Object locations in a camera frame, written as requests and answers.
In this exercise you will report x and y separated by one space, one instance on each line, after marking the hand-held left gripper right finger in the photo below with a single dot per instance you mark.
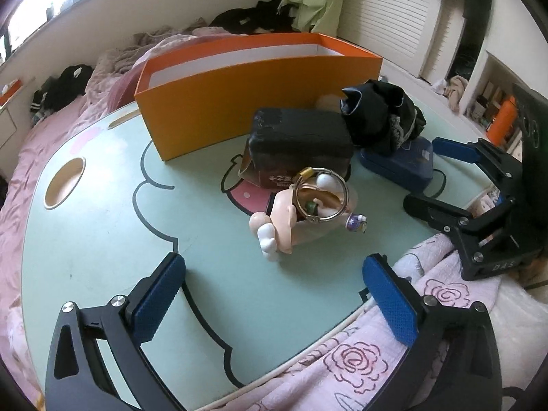
391 304

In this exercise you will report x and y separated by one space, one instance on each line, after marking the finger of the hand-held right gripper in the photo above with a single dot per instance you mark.
454 150
432 212

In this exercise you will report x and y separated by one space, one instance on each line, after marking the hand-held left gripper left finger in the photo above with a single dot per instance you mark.
156 299

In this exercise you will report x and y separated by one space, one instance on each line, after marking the blue case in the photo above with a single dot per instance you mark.
406 167

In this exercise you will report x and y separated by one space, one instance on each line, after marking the black and white plush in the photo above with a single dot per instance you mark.
376 115

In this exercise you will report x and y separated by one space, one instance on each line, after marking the dark red packet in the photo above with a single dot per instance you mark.
299 137

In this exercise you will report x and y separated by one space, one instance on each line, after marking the brown card box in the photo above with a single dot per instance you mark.
278 178

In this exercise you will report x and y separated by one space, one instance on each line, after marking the orange cardboard box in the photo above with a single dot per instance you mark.
205 107

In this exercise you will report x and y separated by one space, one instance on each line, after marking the green cartoon desktop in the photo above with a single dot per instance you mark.
128 231

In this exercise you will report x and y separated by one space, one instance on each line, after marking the orange bottle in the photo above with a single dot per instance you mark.
503 122

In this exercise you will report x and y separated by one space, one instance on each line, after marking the beige cloth heap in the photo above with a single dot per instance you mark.
456 92

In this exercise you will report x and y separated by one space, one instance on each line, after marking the rose-print quilt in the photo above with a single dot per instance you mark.
364 364

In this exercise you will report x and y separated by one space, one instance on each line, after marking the white open shelf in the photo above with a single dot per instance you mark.
483 77

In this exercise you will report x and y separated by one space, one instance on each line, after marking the white louvered door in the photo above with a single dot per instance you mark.
398 17

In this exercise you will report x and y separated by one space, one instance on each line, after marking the pink bed sheet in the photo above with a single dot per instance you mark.
17 222

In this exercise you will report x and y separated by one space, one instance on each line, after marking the green hanging cloth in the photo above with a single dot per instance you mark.
317 0

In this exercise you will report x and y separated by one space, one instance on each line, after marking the white drawer cabinet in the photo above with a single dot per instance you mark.
6 128

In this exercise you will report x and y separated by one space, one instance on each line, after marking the black striped clothes heap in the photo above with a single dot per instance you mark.
64 85

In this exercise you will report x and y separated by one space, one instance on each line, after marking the pale pink crumpled blanket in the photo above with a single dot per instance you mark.
128 55

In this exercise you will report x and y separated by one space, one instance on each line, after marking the orange tissue box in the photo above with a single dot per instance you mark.
8 94

